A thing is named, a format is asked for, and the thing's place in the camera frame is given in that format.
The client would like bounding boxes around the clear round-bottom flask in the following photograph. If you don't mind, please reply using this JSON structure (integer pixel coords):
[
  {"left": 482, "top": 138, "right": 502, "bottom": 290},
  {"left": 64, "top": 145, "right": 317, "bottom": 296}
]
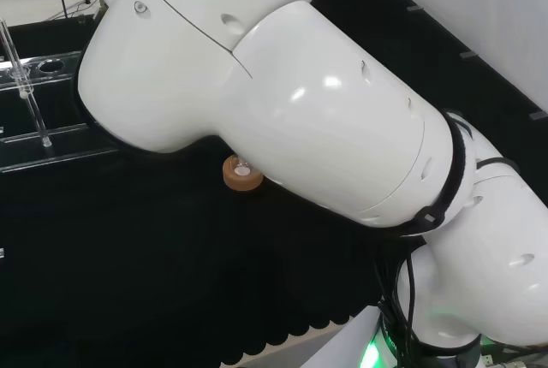
[{"left": 232, "top": 155, "right": 254, "bottom": 177}]

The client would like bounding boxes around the clear funnel stand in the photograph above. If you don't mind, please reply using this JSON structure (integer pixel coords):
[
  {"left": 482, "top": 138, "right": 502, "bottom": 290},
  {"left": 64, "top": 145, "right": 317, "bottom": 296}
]
[{"left": 0, "top": 16, "right": 123, "bottom": 175}]

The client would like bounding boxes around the black bench cloth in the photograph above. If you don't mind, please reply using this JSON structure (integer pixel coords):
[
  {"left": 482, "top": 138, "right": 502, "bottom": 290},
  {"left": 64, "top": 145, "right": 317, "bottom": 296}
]
[{"left": 0, "top": 0, "right": 548, "bottom": 368}]

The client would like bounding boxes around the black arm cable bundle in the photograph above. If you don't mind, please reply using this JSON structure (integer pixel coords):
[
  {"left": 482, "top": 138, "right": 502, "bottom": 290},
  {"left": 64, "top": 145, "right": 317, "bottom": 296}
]
[{"left": 371, "top": 244, "right": 433, "bottom": 359}]

